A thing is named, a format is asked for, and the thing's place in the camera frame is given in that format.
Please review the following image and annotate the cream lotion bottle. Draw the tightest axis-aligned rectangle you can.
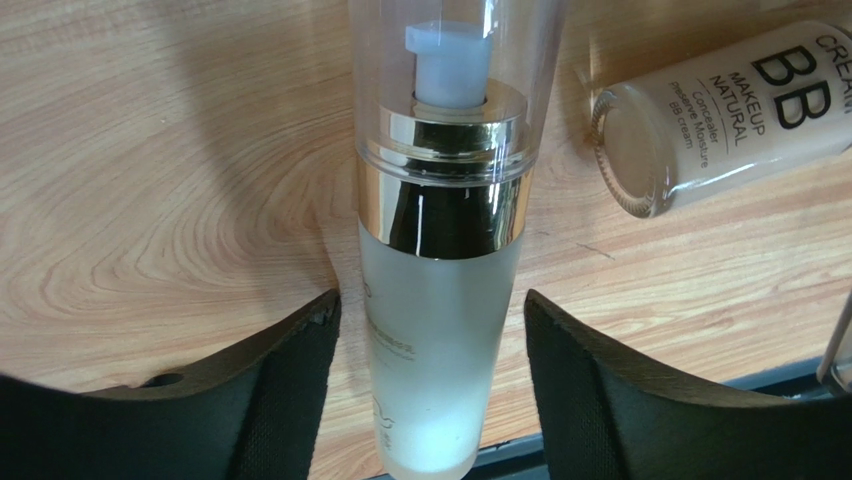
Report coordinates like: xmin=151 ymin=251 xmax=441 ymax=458
xmin=348 ymin=1 xmax=568 ymax=479

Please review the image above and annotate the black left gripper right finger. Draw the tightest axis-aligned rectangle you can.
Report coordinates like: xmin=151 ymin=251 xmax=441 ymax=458
xmin=524 ymin=290 xmax=851 ymax=479

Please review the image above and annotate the beige foundation bottle black cap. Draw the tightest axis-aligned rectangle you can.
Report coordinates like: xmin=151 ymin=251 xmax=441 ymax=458
xmin=592 ymin=20 xmax=851 ymax=218

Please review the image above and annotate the clear acrylic drawer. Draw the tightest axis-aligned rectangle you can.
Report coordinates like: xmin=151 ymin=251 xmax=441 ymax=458
xmin=816 ymin=306 xmax=851 ymax=397

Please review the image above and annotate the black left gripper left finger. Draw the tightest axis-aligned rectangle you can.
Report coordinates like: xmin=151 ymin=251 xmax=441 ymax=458
xmin=1 ymin=290 xmax=341 ymax=479

